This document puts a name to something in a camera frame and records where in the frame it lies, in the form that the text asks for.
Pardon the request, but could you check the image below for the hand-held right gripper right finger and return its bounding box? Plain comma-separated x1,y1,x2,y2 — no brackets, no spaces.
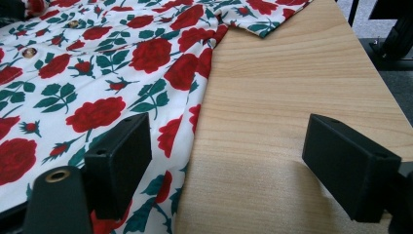
301,112,403,224

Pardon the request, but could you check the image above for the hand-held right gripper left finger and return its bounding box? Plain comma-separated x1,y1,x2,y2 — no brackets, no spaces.
84,112,153,221

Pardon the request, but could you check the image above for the white red rose print shirt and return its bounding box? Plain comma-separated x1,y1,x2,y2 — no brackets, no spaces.
0,0,315,234

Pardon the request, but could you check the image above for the black metal stand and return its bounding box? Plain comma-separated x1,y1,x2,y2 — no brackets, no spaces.
357,13,413,71

